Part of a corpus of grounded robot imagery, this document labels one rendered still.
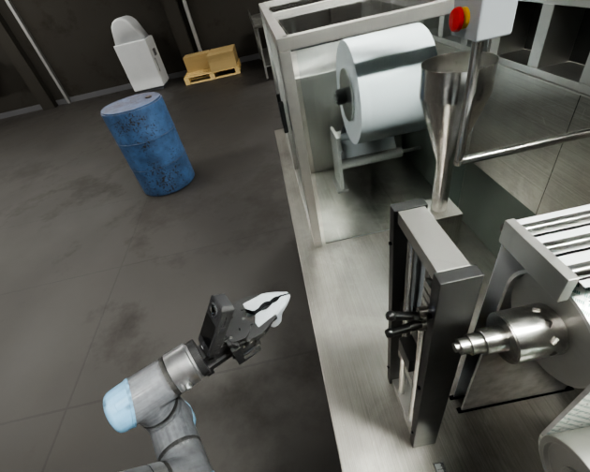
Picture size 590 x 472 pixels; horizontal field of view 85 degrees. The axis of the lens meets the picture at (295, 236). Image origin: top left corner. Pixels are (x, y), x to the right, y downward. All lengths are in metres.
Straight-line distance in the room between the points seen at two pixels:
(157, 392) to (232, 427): 1.33
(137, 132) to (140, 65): 5.37
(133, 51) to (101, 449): 7.94
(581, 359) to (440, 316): 0.15
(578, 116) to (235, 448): 1.80
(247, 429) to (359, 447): 1.12
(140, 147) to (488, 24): 3.44
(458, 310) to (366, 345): 0.55
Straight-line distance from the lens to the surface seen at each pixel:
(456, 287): 0.41
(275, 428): 1.88
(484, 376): 0.79
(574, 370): 0.52
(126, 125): 3.69
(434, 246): 0.44
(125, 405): 0.65
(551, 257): 0.43
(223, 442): 1.94
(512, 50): 1.13
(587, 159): 0.90
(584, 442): 0.60
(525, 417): 0.95
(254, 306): 0.65
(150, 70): 8.95
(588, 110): 0.88
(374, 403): 0.90
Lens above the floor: 1.74
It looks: 40 degrees down
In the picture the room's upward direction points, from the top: 13 degrees counter-clockwise
